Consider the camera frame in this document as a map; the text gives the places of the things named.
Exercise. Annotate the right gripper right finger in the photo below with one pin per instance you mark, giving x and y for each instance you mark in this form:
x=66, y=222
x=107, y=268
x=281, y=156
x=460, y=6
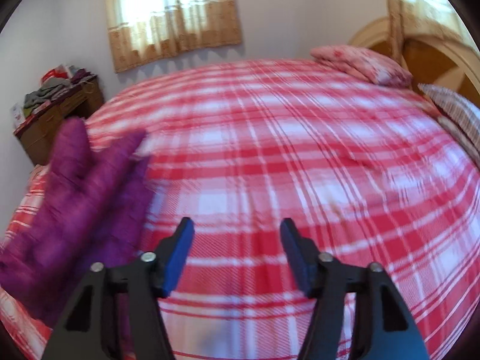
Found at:
x=383, y=326

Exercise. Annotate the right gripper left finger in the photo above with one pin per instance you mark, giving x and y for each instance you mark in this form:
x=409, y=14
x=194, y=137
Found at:
x=88, y=328

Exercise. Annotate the magenta puffer jacket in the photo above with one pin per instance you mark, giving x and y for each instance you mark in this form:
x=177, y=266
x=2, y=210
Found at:
x=93, y=209

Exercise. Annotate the grey folded clothes pile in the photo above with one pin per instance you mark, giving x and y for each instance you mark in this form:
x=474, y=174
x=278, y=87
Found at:
x=46, y=92

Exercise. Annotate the purple folded clothes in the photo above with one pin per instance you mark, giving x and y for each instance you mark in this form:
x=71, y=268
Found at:
x=81, y=75

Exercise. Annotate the red plaid bed sheet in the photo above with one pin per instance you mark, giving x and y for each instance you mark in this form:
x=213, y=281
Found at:
x=360, y=168

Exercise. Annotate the brown wooden desk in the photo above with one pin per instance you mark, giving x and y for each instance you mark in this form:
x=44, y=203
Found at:
x=37, y=133

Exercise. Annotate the white card on desk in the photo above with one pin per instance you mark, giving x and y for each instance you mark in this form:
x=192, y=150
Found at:
x=17, y=114

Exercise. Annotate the striped pillow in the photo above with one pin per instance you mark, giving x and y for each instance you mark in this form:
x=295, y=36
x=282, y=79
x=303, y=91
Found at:
x=458, y=109

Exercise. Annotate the red box on desk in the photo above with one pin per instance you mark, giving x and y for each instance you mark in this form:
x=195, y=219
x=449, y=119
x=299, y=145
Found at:
x=60, y=71

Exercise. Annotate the folded pink floral quilt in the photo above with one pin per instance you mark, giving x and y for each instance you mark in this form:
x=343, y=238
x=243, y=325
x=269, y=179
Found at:
x=364, y=64

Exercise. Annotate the wooden bed headboard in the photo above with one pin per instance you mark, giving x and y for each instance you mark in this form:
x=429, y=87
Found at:
x=430, y=60

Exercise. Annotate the beige window curtain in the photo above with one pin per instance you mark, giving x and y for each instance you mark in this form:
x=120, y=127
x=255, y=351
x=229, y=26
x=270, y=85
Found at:
x=144, y=31

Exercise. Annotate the beige side curtain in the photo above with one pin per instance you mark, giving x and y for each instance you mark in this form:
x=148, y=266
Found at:
x=425, y=18

